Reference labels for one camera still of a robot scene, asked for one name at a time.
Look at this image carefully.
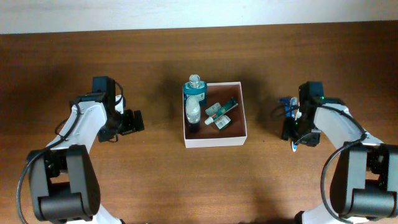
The teal mouthwash bottle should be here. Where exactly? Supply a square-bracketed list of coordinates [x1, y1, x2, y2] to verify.
[183, 74, 208, 106]

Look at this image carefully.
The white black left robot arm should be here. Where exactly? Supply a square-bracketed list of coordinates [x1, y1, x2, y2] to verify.
[16, 76, 144, 223]

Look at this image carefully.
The green toothpaste tube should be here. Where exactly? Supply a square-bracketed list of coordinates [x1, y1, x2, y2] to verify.
[205, 97, 238, 125]

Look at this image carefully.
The green Dettol soap packet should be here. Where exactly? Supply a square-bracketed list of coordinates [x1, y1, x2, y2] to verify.
[205, 103, 231, 130]

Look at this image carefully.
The pink open cardboard box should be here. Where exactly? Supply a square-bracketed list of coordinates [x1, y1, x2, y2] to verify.
[183, 82, 248, 148]

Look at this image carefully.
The blue white toothbrush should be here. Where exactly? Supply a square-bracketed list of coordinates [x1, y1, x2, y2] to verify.
[289, 97, 299, 152]

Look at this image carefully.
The clear purple liquid bottle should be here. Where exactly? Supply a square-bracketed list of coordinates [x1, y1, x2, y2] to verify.
[185, 96, 201, 133]

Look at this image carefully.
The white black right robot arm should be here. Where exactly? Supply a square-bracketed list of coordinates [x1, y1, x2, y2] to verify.
[279, 82, 397, 224]

